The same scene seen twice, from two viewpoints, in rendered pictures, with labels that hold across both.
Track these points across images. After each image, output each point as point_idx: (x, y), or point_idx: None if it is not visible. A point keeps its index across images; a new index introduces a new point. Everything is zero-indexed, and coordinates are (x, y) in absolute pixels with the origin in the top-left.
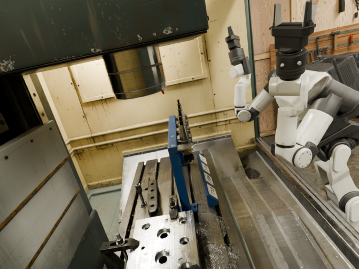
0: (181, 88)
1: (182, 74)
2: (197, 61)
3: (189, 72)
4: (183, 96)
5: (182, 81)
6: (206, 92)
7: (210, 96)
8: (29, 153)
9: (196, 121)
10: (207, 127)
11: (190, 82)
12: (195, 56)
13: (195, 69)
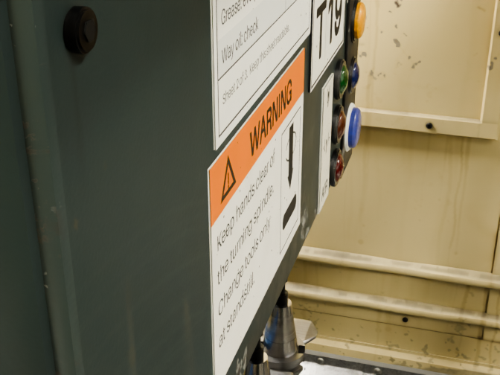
0: (370, 147)
1: (388, 94)
2: (472, 58)
3: (423, 97)
4: (369, 180)
5: (381, 126)
6: (475, 194)
7: (486, 216)
8: None
9: (397, 295)
10: (434, 330)
11: (417, 138)
12: (469, 38)
13: (454, 91)
